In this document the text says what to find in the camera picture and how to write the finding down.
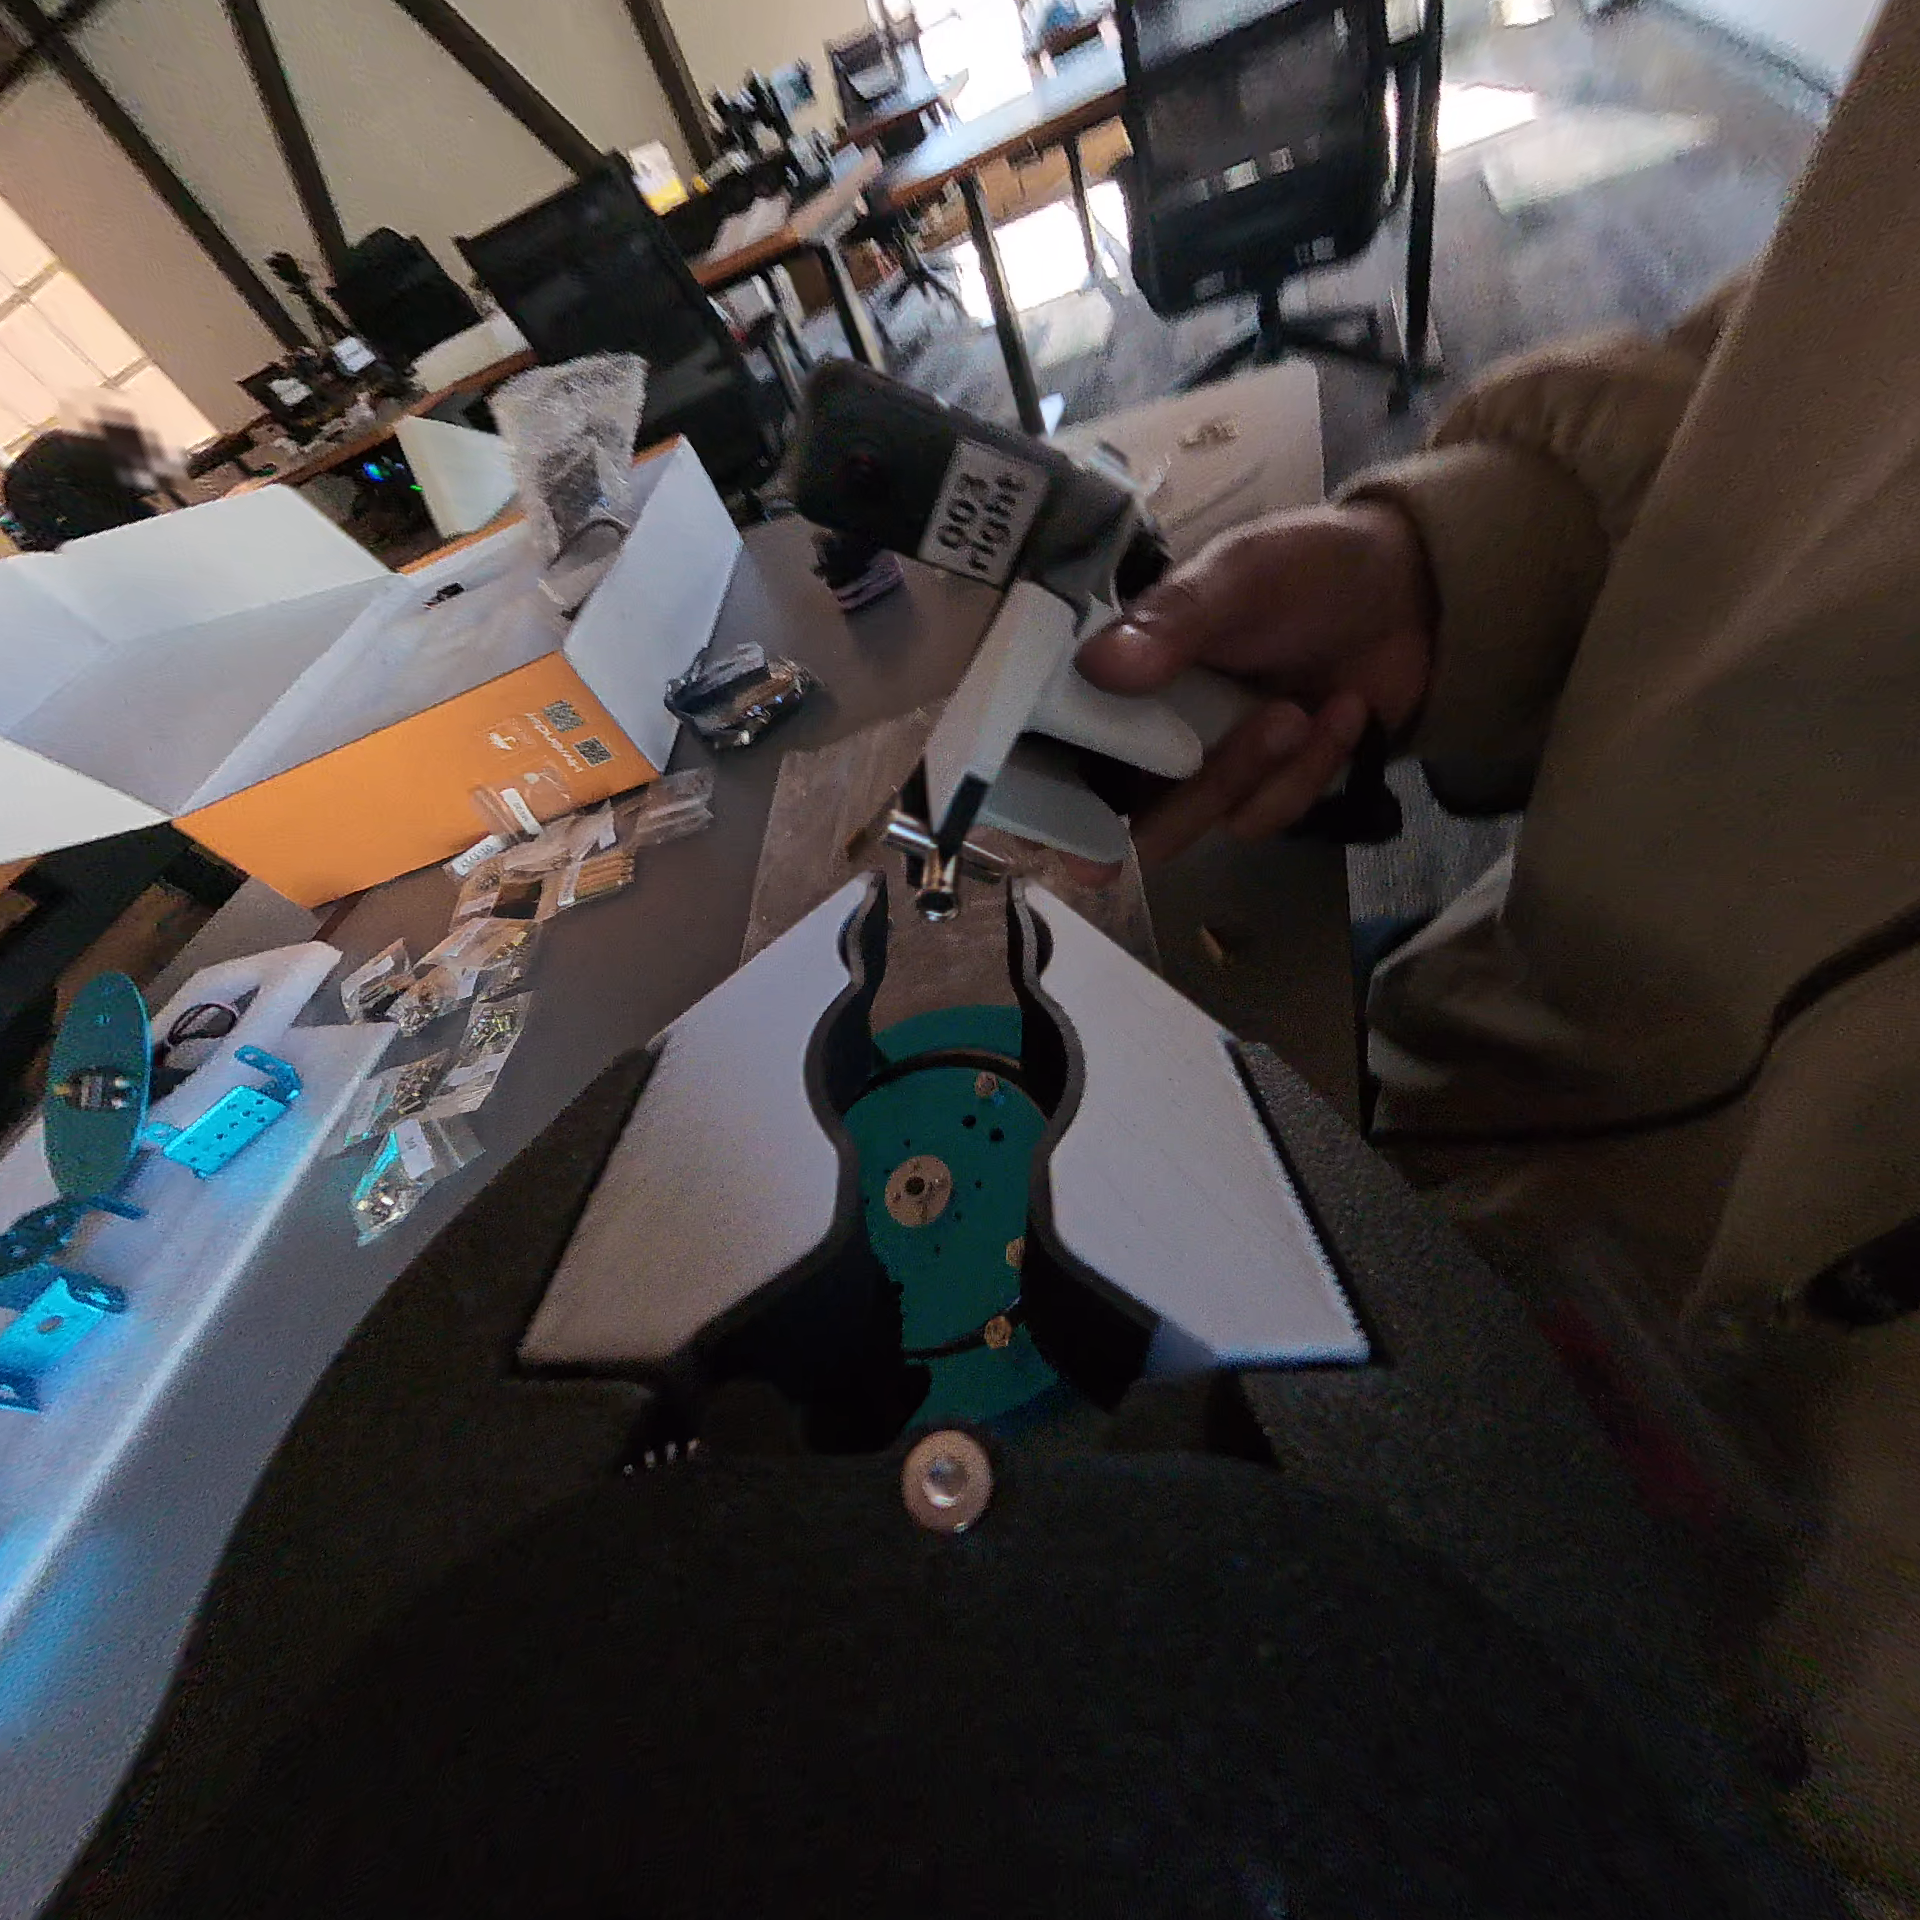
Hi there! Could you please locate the blue U bracket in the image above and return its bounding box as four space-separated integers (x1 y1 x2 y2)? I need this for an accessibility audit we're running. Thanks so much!
0 1268 130 1410

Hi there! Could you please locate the orange cardboard box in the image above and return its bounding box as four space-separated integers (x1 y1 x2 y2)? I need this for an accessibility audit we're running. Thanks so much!
0 434 747 908

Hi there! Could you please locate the large clear plastic bag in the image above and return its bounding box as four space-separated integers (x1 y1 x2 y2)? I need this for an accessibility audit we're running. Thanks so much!
741 705 1158 975

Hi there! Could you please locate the teal oval plate with servo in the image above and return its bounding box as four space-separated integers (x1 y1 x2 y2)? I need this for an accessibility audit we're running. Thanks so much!
47 971 153 1206

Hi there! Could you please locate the pile of small parts bags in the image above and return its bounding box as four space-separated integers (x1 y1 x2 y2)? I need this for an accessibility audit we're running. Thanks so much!
337 769 717 1248

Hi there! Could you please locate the person's beige jacket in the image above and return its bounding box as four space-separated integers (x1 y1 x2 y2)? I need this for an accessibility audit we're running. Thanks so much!
1360 0 1920 1653

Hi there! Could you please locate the black office chair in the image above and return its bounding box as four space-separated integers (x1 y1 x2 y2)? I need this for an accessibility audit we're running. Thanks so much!
1116 0 1447 416
454 153 774 502

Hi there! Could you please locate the black red servo cable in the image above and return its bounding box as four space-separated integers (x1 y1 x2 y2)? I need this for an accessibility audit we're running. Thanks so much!
149 982 263 1074

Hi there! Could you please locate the metal cross socket wrench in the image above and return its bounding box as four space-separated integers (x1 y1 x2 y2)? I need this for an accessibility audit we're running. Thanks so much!
883 806 1009 924

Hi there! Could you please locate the white computer case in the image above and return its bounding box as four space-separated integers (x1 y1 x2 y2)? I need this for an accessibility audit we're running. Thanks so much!
391 411 522 538

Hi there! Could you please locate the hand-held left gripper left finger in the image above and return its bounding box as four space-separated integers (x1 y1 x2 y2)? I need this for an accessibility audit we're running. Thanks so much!
518 875 905 1452

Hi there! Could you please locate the blue angled bracket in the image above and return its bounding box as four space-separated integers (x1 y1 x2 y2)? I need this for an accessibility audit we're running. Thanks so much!
0 1191 147 1278

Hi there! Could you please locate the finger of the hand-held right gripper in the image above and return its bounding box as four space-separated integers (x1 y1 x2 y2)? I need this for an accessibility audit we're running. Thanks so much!
925 582 1081 847

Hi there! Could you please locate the teal round turntable base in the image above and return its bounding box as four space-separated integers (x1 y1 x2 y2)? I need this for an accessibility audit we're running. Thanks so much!
835 1001 1119 1447

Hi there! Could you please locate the camera on tripod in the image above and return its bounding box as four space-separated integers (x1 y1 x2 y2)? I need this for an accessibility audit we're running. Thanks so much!
239 247 391 439

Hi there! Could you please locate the bubble wrap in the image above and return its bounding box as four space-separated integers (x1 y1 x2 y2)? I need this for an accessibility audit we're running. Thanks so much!
494 351 649 563

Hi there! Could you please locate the black servo motor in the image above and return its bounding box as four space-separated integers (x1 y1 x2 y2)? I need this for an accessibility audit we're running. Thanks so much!
813 526 905 615

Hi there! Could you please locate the blue perforated bracket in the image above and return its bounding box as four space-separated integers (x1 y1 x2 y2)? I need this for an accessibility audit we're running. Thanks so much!
149 1046 305 1182

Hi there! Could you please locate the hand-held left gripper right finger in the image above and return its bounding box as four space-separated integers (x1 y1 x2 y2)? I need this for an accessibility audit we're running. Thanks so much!
1009 883 1372 1415

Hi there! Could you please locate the person's right hand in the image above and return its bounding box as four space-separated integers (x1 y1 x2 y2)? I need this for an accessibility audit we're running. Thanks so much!
1070 497 1442 871

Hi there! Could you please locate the white instruction sheet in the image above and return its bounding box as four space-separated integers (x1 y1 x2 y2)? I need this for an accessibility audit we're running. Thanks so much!
1052 357 1325 565

